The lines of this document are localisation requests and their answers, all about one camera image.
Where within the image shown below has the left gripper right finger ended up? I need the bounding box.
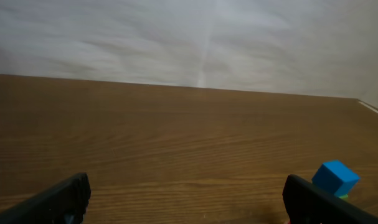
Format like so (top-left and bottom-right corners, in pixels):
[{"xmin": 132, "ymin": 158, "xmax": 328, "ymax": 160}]
[{"xmin": 281, "ymin": 174, "xmax": 378, "ymax": 224}]

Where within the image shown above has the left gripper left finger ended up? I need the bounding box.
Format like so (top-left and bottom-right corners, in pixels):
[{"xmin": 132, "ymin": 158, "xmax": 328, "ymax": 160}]
[{"xmin": 0, "ymin": 172, "xmax": 92, "ymax": 224}]

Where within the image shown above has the blue cube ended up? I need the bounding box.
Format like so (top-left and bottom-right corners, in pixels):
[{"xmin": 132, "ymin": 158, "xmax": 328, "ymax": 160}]
[{"xmin": 311, "ymin": 160, "xmax": 361, "ymax": 197}]

